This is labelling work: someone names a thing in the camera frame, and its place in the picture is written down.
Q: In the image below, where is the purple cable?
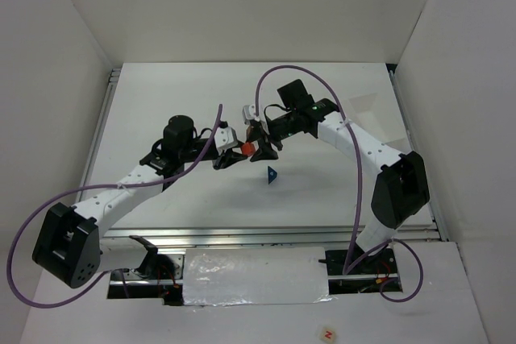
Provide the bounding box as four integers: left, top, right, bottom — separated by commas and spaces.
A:
6, 104, 225, 309
254, 64, 423, 303

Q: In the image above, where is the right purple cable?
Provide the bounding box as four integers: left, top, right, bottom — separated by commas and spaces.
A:
254, 64, 423, 303

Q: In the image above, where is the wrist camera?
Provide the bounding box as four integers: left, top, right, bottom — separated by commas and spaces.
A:
214, 121, 238, 152
242, 104, 263, 133

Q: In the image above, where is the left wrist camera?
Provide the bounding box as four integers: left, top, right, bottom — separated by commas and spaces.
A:
214, 121, 238, 152

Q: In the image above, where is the silver foil sheet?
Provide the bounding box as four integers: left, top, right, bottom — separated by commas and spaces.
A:
182, 247, 331, 306

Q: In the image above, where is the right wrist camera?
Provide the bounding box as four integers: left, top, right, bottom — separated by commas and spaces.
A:
242, 104, 263, 133

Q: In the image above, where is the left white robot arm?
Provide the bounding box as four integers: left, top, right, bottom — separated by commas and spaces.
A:
32, 115, 247, 288

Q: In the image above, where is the red cube wood block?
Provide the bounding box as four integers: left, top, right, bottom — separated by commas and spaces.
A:
240, 143, 256, 157

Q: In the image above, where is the blue triangle wood block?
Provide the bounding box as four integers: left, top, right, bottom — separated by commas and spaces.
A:
267, 166, 278, 184

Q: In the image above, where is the aluminium rail frame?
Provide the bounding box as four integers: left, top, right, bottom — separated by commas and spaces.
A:
62, 64, 449, 251

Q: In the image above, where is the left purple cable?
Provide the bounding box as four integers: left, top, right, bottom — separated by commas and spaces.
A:
6, 104, 225, 309

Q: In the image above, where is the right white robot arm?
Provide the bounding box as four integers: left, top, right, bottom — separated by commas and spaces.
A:
243, 80, 430, 271

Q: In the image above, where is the small letter N tile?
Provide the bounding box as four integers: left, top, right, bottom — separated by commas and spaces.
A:
318, 325, 336, 344

